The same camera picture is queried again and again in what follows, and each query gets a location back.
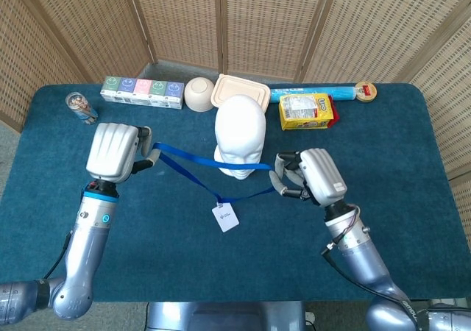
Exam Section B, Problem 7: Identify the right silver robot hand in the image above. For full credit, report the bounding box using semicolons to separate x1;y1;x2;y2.
269;147;348;207

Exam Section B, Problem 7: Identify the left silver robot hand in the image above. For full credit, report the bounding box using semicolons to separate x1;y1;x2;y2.
85;122;161;184

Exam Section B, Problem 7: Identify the blue lanyard with white badge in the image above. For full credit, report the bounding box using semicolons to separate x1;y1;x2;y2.
152;142;277;233

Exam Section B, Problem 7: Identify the clear jar of pencils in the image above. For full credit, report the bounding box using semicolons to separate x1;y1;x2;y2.
65;91;99;126

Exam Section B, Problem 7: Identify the yellow snack bag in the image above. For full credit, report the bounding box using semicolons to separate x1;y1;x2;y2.
278;93;341;132

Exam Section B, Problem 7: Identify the pastel tissue multipack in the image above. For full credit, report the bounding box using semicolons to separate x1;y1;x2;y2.
99;76;185;110

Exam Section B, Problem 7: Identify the light blue rolled tube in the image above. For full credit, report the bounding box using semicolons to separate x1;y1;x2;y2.
270;82;357;104

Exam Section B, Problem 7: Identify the white foam mannequin head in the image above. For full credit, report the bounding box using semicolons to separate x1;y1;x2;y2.
213;94;267;181

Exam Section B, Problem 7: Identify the beige upturned bowl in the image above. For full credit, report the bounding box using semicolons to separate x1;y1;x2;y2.
183;76;216;113

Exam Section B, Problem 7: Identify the teal tablecloth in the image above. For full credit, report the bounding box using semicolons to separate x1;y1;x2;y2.
0;83;471;303

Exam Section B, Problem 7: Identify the beige lunch box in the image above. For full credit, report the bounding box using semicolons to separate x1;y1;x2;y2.
210;73;272;111

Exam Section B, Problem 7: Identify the wicker folding screen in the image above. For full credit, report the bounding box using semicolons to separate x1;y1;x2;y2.
0;0;471;247

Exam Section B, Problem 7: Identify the grey robot torso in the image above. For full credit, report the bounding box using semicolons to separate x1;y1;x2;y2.
146;301;307;331

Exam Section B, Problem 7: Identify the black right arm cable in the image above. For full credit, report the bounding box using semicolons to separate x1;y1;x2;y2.
320;244;430;331

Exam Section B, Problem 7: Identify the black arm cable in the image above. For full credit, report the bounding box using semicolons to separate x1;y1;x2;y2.
320;244;430;331
43;229;74;280

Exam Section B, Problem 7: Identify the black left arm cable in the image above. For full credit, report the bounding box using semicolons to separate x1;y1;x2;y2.
43;229;74;280

